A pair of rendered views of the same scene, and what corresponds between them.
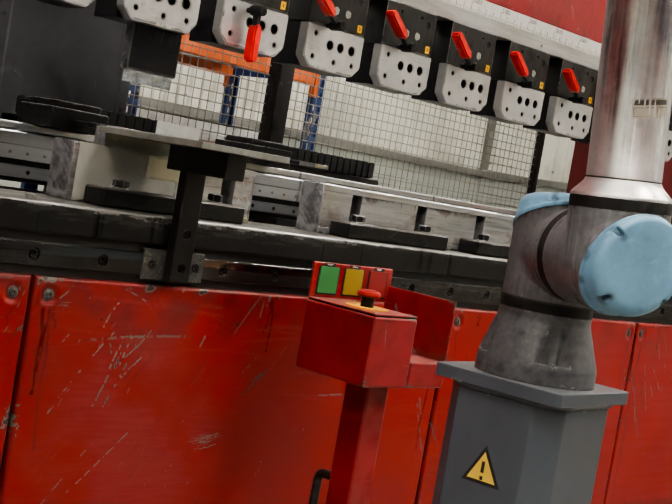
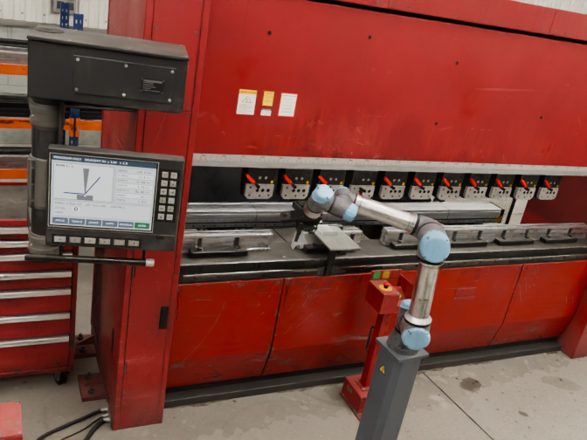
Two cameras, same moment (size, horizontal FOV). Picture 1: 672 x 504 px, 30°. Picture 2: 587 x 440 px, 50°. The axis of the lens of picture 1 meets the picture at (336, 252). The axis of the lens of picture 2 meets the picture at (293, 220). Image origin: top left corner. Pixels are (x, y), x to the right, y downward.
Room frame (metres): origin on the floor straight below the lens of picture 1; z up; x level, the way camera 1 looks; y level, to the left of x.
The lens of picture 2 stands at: (-0.95, -0.46, 2.30)
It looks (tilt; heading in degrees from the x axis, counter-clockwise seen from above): 22 degrees down; 18
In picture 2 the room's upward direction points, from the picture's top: 11 degrees clockwise
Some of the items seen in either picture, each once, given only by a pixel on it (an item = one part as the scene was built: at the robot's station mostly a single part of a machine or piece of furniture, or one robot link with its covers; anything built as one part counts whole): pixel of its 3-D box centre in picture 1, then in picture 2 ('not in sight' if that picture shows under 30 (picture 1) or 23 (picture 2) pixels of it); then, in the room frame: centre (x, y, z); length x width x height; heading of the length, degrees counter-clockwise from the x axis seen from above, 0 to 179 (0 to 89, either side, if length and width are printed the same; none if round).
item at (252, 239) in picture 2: not in sight; (224, 240); (1.70, 0.74, 0.92); 0.50 x 0.06 x 0.10; 136
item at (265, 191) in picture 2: not in sight; (258, 180); (1.79, 0.65, 1.26); 0.15 x 0.09 x 0.17; 136
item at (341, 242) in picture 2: (193, 144); (334, 237); (2.00, 0.25, 1.00); 0.26 x 0.18 x 0.01; 46
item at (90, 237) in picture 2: not in sight; (115, 196); (0.79, 0.77, 1.42); 0.45 x 0.12 x 0.36; 125
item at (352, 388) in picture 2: not in sight; (365, 396); (2.08, -0.11, 0.06); 0.25 x 0.20 x 0.12; 46
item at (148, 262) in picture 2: not in sight; (91, 253); (0.73, 0.82, 1.20); 0.45 x 0.03 x 0.08; 125
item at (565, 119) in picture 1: (561, 98); (498, 184); (2.94, -0.46, 1.26); 0.15 x 0.09 x 0.17; 136
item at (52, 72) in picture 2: not in sight; (103, 160); (0.83, 0.86, 1.53); 0.51 x 0.25 x 0.85; 125
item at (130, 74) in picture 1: (150, 57); not in sight; (2.10, 0.36, 1.13); 0.10 x 0.02 x 0.10; 136
